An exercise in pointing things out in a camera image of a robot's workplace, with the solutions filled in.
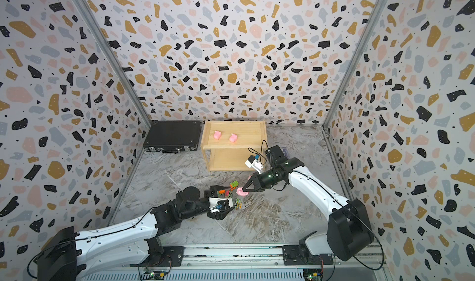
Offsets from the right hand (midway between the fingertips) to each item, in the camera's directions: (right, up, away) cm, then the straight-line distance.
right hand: (245, 190), depth 75 cm
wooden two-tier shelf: (-8, +18, +11) cm, 23 cm away
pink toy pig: (-13, +23, +12) cm, 29 cm away
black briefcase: (-46, +23, +42) cm, 67 cm away
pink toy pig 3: (-2, 0, 0) cm, 2 cm away
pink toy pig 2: (-6, +21, +11) cm, 25 cm away
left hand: (-6, -1, 0) cm, 6 cm away
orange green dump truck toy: (-6, -2, +18) cm, 19 cm away
